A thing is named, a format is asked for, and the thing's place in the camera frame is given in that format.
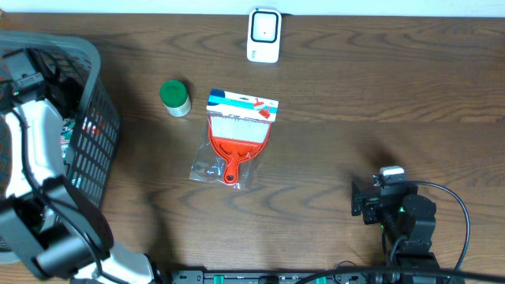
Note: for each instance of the green lid white jar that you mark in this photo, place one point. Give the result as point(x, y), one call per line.
point(175, 98)

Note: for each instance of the white barcode scanner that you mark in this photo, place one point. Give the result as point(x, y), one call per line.
point(264, 31)

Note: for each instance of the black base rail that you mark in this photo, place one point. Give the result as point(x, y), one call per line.
point(292, 277)

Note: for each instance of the grey plastic mesh basket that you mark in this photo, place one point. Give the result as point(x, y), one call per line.
point(90, 137)

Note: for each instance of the green grip gloves package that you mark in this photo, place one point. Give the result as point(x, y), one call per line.
point(66, 134)

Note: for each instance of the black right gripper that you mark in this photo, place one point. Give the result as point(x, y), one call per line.
point(356, 199)

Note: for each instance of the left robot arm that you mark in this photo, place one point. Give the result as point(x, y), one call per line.
point(48, 223)

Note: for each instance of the orange snack box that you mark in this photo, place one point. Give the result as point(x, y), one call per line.
point(93, 128)

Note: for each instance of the red dustpan brush package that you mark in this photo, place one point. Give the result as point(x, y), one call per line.
point(236, 132)

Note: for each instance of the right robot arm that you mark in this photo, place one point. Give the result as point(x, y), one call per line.
point(407, 219)

